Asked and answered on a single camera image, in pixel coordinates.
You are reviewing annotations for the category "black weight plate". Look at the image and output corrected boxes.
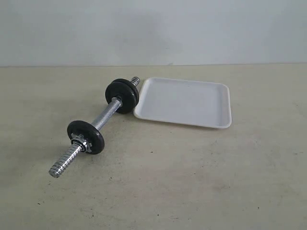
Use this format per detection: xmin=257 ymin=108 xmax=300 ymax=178
xmin=112 ymin=79 xmax=139 ymax=114
xmin=105 ymin=82 xmax=137 ymax=114

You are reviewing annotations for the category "chrome threaded dumbbell bar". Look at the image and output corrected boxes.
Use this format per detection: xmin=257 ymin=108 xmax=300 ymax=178
xmin=48 ymin=77 xmax=140 ymax=178

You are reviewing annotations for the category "white rectangular plastic tray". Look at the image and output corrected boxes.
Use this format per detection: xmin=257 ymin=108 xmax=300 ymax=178
xmin=133 ymin=78 xmax=232 ymax=129

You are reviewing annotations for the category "black weight plate far end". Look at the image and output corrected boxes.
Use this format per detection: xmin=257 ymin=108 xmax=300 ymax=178
xmin=67 ymin=120 xmax=105 ymax=155

